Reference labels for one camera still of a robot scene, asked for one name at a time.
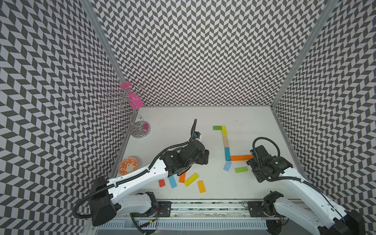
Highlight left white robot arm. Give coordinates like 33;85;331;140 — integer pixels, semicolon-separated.
72;123;210;226

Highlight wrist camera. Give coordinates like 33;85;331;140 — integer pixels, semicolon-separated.
254;145;269;159
192;131;201;140

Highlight yellow-orange block lower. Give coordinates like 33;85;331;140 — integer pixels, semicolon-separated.
198;180;206;193

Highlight pink wire jewelry stand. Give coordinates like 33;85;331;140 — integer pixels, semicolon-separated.
99;82;151;139

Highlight yellow block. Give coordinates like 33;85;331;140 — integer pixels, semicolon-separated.
221;126;228;137

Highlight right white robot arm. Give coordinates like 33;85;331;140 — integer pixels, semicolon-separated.
247;137;366;235

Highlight orange block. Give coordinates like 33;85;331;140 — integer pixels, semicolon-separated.
243;155;253;161
179;173;186;183
230;155;244;161

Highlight light green block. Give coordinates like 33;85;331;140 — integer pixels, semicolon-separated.
235;166;249;173

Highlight orange patterned plate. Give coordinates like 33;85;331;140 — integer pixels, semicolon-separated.
118;156;139;176

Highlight red block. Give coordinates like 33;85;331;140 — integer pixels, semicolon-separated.
158;179;165;188

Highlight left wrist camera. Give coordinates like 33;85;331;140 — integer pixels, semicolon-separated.
192;131;201;140

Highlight light blue block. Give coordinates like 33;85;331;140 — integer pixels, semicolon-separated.
223;161;232;172

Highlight blue block left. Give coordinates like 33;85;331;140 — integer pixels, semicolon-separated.
168;176;177;189

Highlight teal block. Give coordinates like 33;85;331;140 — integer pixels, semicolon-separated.
225;147;231;161

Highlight metal base rail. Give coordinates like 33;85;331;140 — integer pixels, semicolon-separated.
92;199;324;235

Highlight yellow-green long block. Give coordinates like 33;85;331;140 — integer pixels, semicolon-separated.
184;173;199;187

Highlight natural wood block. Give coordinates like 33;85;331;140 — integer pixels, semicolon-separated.
223;136;229;148

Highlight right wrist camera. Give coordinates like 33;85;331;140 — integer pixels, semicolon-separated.
254;145;269;159

